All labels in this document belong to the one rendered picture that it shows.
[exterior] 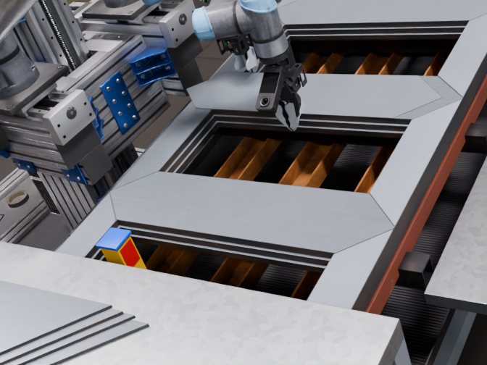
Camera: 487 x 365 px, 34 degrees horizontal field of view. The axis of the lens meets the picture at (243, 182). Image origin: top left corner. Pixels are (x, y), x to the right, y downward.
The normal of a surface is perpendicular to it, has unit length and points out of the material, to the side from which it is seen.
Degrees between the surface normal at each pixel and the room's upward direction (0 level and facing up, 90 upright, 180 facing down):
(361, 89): 0
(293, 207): 0
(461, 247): 0
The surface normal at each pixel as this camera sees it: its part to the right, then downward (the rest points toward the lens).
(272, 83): -0.44, -0.35
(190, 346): -0.29, -0.77
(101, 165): 0.78, 0.15
